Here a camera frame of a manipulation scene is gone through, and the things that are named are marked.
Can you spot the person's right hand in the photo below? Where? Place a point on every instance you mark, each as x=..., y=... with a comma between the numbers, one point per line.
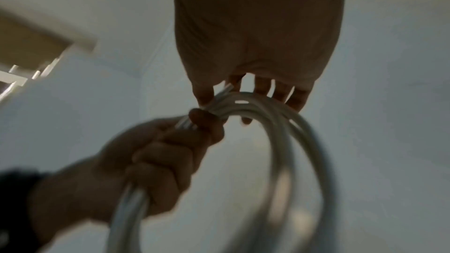
x=256, y=18

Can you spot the person's left hand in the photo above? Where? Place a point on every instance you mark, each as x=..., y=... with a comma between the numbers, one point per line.
x=105, y=185

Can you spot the black marker wristband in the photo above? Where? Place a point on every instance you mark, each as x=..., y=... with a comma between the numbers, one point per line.
x=17, y=207

